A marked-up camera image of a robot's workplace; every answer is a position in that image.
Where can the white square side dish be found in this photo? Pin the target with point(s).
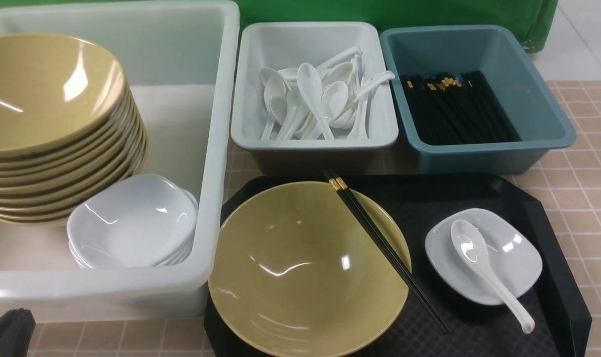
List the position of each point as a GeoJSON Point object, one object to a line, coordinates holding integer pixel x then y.
{"type": "Point", "coordinates": [513, 258]}

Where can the yellow noodle bowl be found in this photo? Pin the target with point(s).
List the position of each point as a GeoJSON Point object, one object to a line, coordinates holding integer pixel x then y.
{"type": "Point", "coordinates": [296, 275]}

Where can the stack of white dishes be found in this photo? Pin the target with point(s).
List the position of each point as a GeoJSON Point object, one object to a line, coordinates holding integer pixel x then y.
{"type": "Point", "coordinates": [143, 221]}

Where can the white ceramic soup spoon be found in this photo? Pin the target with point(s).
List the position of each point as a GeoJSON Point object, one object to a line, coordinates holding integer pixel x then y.
{"type": "Point", "coordinates": [472, 249]}

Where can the light grey spoon bin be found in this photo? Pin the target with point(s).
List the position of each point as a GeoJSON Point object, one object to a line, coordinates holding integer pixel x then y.
{"type": "Point", "coordinates": [288, 45]}

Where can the black chopstick gold band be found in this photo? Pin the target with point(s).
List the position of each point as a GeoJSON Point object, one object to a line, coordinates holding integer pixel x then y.
{"type": "Point", "coordinates": [380, 243]}
{"type": "Point", "coordinates": [385, 238]}

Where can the large white plastic tub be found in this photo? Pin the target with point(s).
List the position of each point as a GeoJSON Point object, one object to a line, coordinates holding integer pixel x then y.
{"type": "Point", "coordinates": [179, 57]}

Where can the stack of yellow bowls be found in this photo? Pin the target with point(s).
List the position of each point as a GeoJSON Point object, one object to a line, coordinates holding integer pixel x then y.
{"type": "Point", "coordinates": [69, 126]}

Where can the pile of black chopsticks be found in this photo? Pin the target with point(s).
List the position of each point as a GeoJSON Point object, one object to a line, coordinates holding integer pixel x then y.
{"type": "Point", "coordinates": [457, 109]}

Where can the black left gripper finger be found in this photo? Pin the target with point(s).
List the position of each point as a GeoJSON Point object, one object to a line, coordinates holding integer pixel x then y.
{"type": "Point", "coordinates": [16, 329]}

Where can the pile of white spoons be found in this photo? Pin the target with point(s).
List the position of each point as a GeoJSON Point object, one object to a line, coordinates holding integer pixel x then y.
{"type": "Point", "coordinates": [311, 102]}

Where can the teal chopstick bin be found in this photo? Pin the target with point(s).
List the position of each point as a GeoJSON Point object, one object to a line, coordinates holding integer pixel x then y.
{"type": "Point", "coordinates": [523, 94]}

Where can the green cloth backdrop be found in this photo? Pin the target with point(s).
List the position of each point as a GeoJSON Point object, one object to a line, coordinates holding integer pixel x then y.
{"type": "Point", "coordinates": [530, 21]}

